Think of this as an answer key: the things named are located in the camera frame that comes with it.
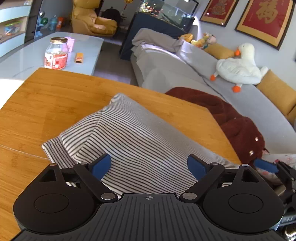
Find clear plastic storage box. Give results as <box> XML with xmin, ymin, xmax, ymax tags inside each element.
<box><xmin>4</xmin><ymin>21</ymin><xmax>22</xmax><ymax>36</ymax></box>

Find small plush toys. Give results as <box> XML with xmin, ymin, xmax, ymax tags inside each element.
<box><xmin>178</xmin><ymin>33</ymin><xmax>217</xmax><ymax>49</ymax></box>

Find red framed picture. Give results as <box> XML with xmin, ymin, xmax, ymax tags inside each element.
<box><xmin>200</xmin><ymin>0</ymin><xmax>239</xmax><ymax>27</ymax></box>
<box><xmin>235</xmin><ymin>0</ymin><xmax>295</xmax><ymax>50</ymax></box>

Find robot figurine toy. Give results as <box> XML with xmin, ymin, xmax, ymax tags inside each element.
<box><xmin>35</xmin><ymin>11</ymin><xmax>49</xmax><ymax>38</ymax></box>

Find pink small box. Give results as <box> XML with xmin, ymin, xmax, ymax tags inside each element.
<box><xmin>66</xmin><ymin>37</ymin><xmax>75</xmax><ymax>53</ymax></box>

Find blue water bottle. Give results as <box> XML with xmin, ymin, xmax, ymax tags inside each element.
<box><xmin>48</xmin><ymin>15</ymin><xmax>58</xmax><ymax>32</ymax></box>

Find glass jar red label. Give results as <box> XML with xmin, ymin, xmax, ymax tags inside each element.
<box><xmin>44</xmin><ymin>37</ymin><xmax>68</xmax><ymax>70</ymax></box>

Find white coffee table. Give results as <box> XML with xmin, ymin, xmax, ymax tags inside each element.
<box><xmin>1</xmin><ymin>32</ymin><xmax>103</xmax><ymax>80</ymax></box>

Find mustard cushion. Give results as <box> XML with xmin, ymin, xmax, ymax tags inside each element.
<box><xmin>204</xmin><ymin>43</ymin><xmax>235</xmax><ymax>60</ymax></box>

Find white goose plush toy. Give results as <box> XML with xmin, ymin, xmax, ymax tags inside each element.
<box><xmin>210</xmin><ymin>43</ymin><xmax>268</xmax><ymax>93</ymax></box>

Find yellow leather armchair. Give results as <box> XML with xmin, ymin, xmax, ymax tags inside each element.
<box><xmin>71</xmin><ymin>0</ymin><xmax>117</xmax><ymax>37</ymax></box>

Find fish tank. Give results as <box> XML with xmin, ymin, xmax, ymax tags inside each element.
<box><xmin>139</xmin><ymin>0</ymin><xmax>199</xmax><ymax>30</ymax></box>

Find white TV cabinet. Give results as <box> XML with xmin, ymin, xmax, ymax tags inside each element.
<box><xmin>0</xmin><ymin>0</ymin><xmax>33</xmax><ymax>57</ymax></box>

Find grey sofa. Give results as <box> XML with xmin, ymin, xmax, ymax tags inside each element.
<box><xmin>131</xmin><ymin>42</ymin><xmax>295</xmax><ymax>154</ymax></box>

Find beige blanket on sofa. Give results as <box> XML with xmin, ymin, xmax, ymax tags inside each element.
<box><xmin>132</xmin><ymin>28</ymin><xmax>185</xmax><ymax>52</ymax></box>

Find grey striped garment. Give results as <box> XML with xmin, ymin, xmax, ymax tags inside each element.
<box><xmin>42</xmin><ymin>93</ymin><xmax>237</xmax><ymax>195</ymax></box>

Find orange small packet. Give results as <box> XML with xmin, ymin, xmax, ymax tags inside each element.
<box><xmin>74</xmin><ymin>53</ymin><xmax>84</xmax><ymax>64</ymax></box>

